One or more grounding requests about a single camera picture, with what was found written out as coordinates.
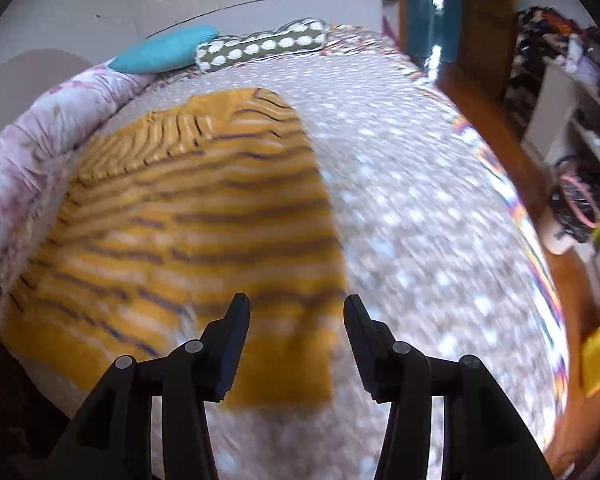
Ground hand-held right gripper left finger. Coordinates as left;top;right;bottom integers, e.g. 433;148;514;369
42;292;252;480

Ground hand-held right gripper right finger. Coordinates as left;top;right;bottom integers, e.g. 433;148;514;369
343;294;557;480

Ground yellow striped garment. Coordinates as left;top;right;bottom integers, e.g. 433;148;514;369
0;87;348;408

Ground pile of clothes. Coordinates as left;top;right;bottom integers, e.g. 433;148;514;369
505;6;600;111

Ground beige dotted bed quilt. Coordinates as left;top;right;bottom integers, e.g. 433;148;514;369
10;24;570;480

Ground black bag with pink rings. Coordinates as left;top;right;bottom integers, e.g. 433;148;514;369
550;157;600;246

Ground pink floral comforter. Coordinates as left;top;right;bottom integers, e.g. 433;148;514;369
0;58;158;291

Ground olive dotted bolster pillow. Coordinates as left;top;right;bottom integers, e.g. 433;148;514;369
195;18;329;73

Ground teal pillow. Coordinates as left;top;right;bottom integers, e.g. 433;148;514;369
109;25;220;75

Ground white shelf unit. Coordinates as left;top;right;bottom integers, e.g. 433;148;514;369
522;55;600;306

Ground teal door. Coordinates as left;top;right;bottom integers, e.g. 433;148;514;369
405;0;462;58

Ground wooden door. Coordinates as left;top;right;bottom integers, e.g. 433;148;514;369
397;0;520;88

